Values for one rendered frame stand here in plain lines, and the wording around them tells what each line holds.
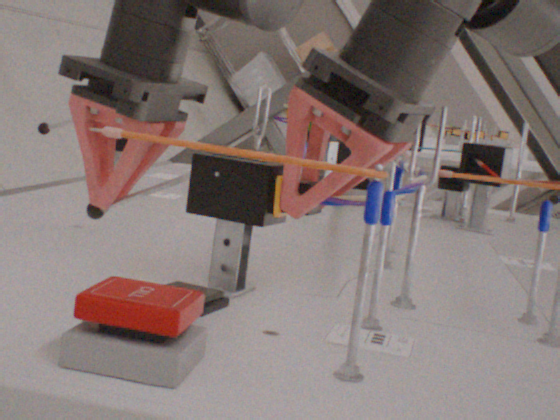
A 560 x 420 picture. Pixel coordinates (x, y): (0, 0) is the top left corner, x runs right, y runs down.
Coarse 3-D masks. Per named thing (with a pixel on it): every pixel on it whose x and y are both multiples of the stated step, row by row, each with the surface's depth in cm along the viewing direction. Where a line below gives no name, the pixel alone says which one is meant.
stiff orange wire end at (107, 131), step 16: (96, 128) 52; (112, 128) 51; (176, 144) 50; (192, 144) 49; (208, 144) 49; (272, 160) 47; (288, 160) 47; (304, 160) 47; (368, 176) 45; (384, 176) 45
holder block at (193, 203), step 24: (192, 168) 61; (216, 168) 60; (240, 168) 59; (264, 168) 59; (192, 192) 61; (216, 192) 60; (240, 192) 59; (264, 192) 59; (216, 216) 60; (240, 216) 59; (264, 216) 59
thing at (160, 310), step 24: (96, 288) 43; (120, 288) 44; (144, 288) 44; (168, 288) 45; (96, 312) 42; (120, 312) 41; (144, 312) 41; (168, 312) 41; (192, 312) 43; (144, 336) 42; (168, 336) 43
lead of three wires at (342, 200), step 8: (424, 176) 64; (416, 184) 62; (424, 184) 64; (400, 192) 60; (408, 192) 61; (328, 200) 59; (336, 200) 59; (344, 200) 59; (352, 200) 59; (360, 200) 59
